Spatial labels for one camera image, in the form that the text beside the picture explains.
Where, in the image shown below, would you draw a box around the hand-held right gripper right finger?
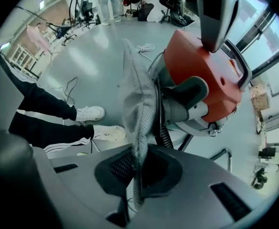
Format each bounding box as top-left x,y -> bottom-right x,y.
129,143 -> 270,229

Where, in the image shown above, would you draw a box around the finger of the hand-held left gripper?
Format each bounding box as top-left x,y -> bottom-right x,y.
212,0 -> 243,52
196,0 -> 223,51

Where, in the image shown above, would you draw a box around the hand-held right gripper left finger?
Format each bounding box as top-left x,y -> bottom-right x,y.
31,146 -> 141,229

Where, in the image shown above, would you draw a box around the red vacuum cleaner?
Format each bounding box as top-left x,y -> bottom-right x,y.
148,29 -> 254,152

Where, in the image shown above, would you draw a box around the grey vacuum bag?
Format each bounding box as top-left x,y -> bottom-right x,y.
118,38 -> 160,214

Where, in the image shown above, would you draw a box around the white bag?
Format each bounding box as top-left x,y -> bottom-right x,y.
146,5 -> 167,23

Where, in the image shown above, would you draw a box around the person's right white shoe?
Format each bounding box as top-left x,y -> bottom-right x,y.
91,125 -> 127,142

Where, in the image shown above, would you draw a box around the person's white shoe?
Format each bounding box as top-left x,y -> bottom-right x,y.
91,125 -> 127,142
75,105 -> 106,123

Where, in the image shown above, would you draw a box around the person's left white shoe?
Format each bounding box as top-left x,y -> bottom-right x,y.
75,105 -> 106,123

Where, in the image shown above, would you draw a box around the black striped trousers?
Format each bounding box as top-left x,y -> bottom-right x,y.
0,56 -> 95,158

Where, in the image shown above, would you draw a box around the brown cardboard box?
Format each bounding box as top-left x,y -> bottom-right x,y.
250,92 -> 271,112

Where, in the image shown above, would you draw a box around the black and blue office chair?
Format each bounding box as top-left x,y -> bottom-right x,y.
49,20 -> 78,47

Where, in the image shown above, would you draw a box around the pink cloth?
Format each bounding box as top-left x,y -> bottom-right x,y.
25,24 -> 51,55

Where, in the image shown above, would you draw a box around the black vacuum hose with wand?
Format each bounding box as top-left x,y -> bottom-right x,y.
154,125 -> 175,150

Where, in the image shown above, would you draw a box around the white vacuum power cord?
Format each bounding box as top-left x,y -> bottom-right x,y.
135,43 -> 156,62

